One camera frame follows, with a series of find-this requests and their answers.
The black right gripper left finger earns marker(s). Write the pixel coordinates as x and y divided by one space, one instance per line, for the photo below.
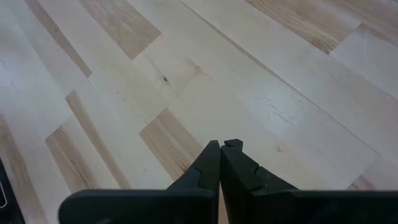
186 205

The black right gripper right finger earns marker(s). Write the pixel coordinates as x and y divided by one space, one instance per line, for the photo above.
280 208

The black aluminium table frame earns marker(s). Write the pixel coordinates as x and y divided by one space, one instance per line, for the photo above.
9 205

